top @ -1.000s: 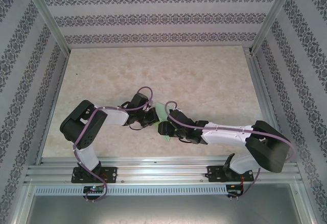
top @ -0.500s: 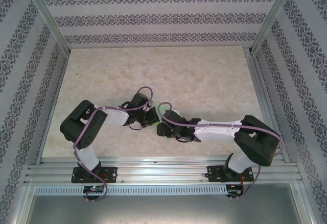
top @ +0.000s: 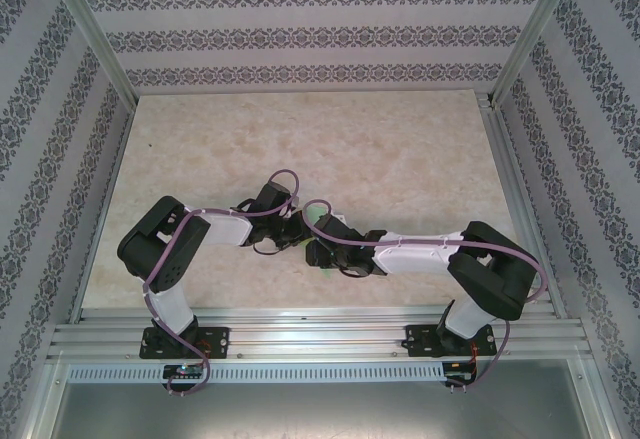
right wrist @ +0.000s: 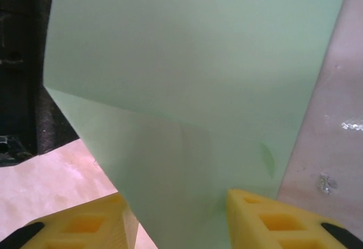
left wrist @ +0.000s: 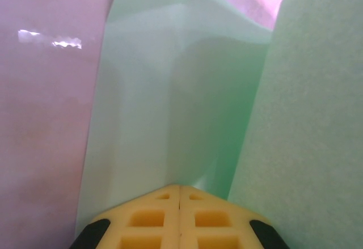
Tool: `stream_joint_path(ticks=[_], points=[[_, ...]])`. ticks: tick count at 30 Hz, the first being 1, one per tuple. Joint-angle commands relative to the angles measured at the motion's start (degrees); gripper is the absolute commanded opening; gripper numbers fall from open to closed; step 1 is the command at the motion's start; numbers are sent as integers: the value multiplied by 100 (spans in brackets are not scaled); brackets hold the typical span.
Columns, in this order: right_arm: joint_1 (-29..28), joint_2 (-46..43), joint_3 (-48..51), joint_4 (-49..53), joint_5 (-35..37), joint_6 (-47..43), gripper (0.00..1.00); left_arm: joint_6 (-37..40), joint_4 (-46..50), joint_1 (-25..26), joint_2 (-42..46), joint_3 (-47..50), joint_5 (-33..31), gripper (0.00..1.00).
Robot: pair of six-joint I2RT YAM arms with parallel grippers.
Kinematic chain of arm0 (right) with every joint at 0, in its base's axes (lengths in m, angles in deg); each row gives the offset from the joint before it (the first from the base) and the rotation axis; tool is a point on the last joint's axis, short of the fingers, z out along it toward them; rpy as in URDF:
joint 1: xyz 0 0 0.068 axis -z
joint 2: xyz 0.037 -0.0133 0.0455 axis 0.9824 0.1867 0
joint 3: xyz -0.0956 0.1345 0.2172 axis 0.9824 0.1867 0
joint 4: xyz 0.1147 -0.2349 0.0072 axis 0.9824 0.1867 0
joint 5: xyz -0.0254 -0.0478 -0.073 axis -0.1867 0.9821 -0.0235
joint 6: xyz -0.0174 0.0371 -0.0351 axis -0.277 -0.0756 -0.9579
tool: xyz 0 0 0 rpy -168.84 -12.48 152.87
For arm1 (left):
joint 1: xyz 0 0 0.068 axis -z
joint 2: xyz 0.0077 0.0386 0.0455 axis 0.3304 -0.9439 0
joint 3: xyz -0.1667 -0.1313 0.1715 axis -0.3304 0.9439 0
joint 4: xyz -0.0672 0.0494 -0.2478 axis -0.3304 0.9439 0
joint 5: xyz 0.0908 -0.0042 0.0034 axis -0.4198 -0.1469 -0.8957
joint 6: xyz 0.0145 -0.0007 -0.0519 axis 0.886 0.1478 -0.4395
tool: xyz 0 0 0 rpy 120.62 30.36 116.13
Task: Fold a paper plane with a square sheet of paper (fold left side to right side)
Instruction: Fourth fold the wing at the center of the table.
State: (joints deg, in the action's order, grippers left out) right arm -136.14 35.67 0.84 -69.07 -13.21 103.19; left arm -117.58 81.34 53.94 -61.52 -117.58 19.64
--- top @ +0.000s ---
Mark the light green cloth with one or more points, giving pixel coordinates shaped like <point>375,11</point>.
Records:
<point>314,215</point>

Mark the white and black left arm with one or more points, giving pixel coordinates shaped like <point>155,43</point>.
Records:
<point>227,229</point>

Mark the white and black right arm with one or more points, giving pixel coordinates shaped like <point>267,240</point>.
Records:
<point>415,256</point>

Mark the grey metal sheet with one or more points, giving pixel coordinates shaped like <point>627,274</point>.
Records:
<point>320,411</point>

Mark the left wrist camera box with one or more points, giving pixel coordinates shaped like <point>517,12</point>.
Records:
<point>291,207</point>

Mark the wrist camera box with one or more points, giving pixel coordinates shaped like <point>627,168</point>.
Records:
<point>340,219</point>
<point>291,207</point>

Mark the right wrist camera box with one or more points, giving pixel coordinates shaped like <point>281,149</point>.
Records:
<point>340,219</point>

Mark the aluminium mounting rail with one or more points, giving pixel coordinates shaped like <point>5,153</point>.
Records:
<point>310,334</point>

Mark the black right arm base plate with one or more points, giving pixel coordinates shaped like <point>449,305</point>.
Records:
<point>417,341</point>

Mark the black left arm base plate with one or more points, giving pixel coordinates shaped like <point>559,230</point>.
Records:
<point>220,341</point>

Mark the aluminium side rail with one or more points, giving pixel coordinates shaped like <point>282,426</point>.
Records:
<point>520,209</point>
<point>105,209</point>

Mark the aluminium frame post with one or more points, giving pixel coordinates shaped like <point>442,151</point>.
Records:
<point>535,29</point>
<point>90,29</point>

